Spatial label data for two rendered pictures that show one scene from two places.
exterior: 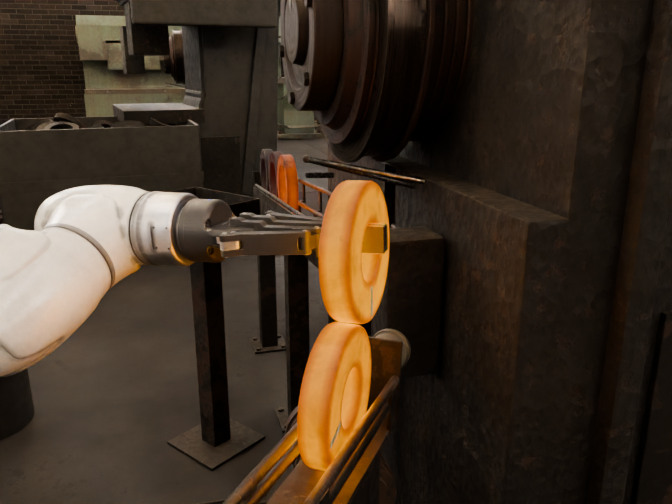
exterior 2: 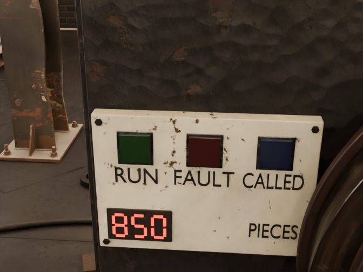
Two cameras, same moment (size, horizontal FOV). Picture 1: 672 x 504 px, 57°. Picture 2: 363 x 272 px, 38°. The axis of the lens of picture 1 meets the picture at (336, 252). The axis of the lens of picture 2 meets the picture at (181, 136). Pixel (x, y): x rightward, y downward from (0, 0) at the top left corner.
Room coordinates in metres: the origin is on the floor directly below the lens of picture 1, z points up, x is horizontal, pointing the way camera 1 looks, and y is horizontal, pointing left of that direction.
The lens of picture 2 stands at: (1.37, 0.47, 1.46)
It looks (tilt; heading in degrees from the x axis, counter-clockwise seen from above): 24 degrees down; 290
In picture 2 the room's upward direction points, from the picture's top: straight up
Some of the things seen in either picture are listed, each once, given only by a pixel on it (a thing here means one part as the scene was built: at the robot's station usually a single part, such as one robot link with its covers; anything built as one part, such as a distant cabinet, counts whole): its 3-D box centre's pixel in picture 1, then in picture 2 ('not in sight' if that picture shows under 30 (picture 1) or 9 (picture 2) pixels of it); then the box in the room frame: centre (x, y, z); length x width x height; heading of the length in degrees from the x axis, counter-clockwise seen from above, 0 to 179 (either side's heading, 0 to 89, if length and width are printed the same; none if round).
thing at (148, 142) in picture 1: (106, 181); not in sight; (3.65, 1.36, 0.39); 1.03 x 0.83 x 0.79; 110
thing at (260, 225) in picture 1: (275, 236); not in sight; (0.68, 0.07, 0.87); 0.11 x 0.01 x 0.04; 69
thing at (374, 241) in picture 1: (353, 238); not in sight; (0.66, -0.02, 0.87); 0.07 x 0.01 x 0.03; 71
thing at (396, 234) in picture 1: (407, 302); not in sight; (0.96, -0.12, 0.68); 0.11 x 0.08 x 0.24; 106
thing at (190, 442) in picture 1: (204, 325); not in sight; (1.60, 0.37, 0.36); 0.26 x 0.20 x 0.72; 51
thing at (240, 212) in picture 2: not in sight; (203, 185); (1.54, -0.06, 1.15); 0.26 x 0.02 x 0.18; 16
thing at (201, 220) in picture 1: (227, 231); not in sight; (0.71, 0.13, 0.87); 0.09 x 0.08 x 0.07; 71
